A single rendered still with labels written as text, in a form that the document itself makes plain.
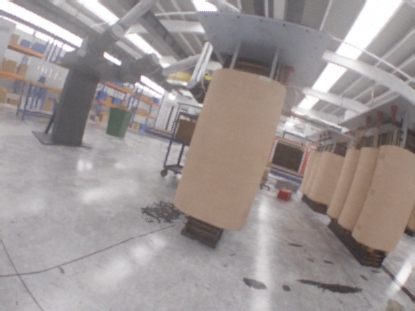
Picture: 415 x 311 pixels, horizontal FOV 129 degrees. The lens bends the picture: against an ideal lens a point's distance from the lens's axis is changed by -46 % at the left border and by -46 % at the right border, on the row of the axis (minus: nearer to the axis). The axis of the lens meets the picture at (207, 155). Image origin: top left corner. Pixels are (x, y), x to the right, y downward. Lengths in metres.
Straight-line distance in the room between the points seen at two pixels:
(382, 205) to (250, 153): 1.41
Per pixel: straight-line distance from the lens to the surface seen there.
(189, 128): 2.41
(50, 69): 5.51
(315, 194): 3.67
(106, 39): 2.09
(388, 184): 1.94
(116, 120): 5.56
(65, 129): 2.93
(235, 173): 0.97
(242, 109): 0.99
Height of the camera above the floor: 0.64
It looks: 4 degrees down
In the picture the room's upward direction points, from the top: 17 degrees clockwise
